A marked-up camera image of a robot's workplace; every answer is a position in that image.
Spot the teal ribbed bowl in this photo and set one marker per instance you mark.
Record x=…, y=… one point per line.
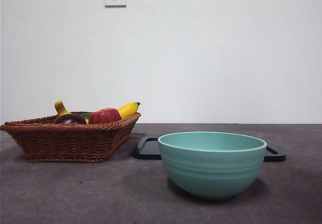
x=211, y=168

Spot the dark purple plum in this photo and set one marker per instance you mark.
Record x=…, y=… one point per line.
x=70, y=119

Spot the yellow banana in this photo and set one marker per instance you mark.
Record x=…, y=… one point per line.
x=128, y=109

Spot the black rectangular tray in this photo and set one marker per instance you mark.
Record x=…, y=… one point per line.
x=148, y=151

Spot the red apple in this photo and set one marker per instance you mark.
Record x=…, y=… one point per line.
x=104, y=115

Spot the green fruit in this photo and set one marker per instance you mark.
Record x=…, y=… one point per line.
x=85, y=115

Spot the brown wicker basket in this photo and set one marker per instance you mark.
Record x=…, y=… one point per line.
x=68, y=143

